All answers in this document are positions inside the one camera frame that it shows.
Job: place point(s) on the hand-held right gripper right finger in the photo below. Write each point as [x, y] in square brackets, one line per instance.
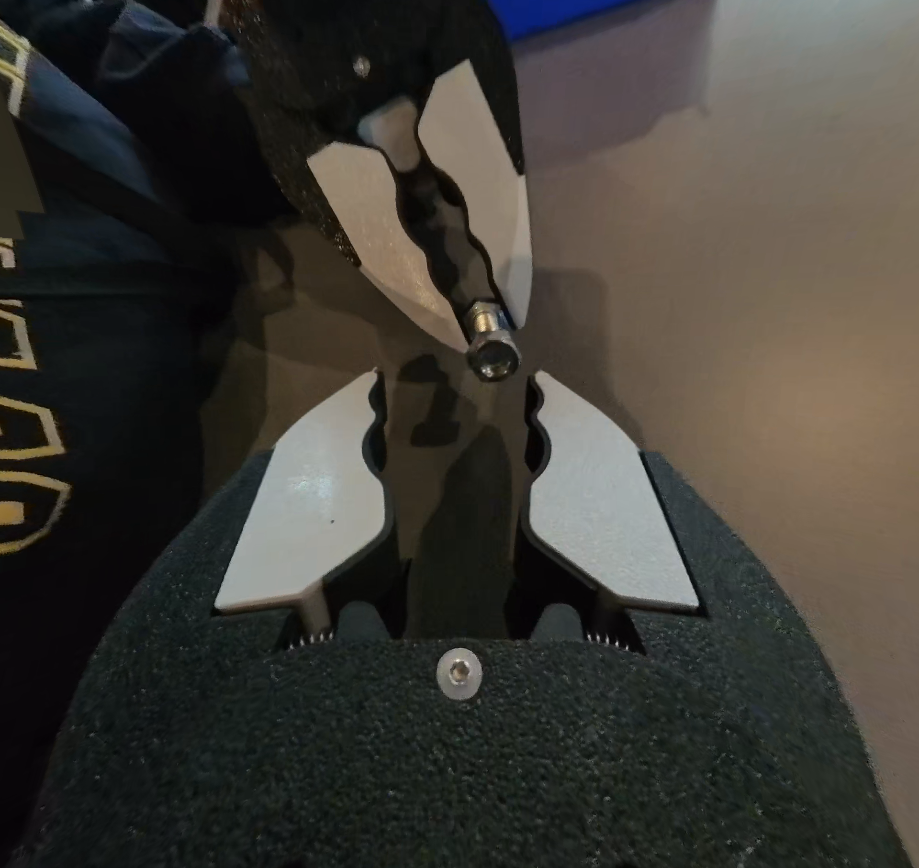
[610, 523]

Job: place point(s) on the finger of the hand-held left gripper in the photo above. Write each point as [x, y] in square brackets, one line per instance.
[373, 222]
[495, 200]

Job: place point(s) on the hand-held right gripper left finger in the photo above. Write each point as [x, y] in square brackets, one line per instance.
[309, 516]

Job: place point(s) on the silver hex bolt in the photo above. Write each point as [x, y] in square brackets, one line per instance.
[488, 317]

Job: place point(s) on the silver hex nut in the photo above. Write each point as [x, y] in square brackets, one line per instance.
[477, 373]

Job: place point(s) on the person's left forearm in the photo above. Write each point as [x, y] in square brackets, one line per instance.
[187, 107]

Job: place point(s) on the person in dark sweatshirt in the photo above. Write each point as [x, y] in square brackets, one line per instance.
[72, 380]

